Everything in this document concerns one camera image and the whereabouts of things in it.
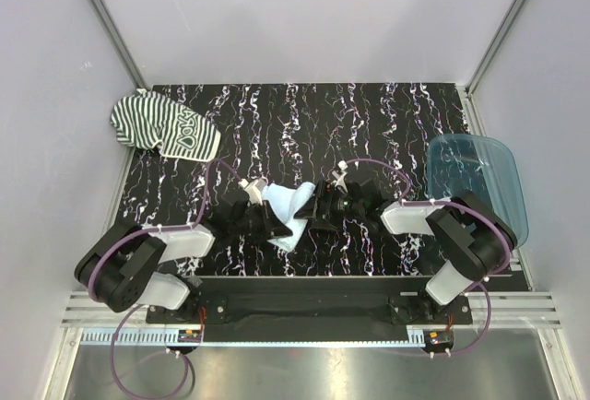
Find green white striped towel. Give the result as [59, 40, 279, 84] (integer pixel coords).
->
[110, 88, 221, 162]

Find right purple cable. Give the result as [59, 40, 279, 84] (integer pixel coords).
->
[338, 157, 513, 356]

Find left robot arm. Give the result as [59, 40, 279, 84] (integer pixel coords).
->
[74, 200, 294, 323]

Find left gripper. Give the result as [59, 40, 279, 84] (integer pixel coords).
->
[230, 200, 291, 242]

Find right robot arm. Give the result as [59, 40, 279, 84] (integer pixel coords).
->
[294, 180, 517, 324]

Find light blue towel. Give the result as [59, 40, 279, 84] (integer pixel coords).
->
[263, 182, 315, 253]

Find blue transparent plastic bin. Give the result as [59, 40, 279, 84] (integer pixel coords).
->
[426, 134, 529, 246]

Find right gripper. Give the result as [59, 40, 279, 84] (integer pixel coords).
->
[294, 180, 365, 232]

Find black marbled table mat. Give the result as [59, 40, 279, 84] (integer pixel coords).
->
[117, 83, 468, 276]

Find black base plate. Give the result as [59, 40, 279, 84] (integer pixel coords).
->
[146, 276, 474, 342]

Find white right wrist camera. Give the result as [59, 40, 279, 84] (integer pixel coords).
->
[331, 160, 348, 193]

